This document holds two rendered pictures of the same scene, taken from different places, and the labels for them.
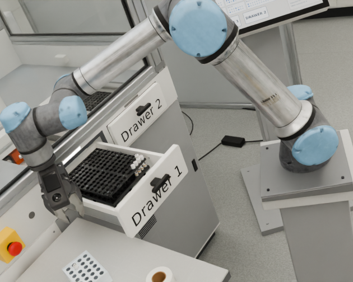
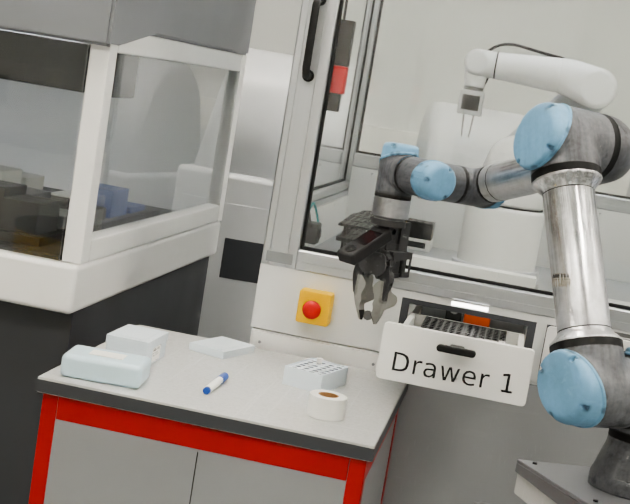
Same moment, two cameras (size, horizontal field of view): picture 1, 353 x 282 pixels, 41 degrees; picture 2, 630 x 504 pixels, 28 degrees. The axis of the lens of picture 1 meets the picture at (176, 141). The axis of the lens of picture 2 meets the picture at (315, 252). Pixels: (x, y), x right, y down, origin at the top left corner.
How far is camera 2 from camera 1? 173 cm
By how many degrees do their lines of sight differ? 55
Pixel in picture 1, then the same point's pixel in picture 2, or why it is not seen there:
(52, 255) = not seen: hidden behind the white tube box
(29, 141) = (384, 182)
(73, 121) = (419, 181)
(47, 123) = (403, 170)
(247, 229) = not seen: outside the picture
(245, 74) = (553, 223)
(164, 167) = (488, 352)
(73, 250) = (351, 376)
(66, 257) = not seen: hidden behind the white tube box
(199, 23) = (537, 126)
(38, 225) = (363, 335)
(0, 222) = (333, 284)
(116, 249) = (367, 395)
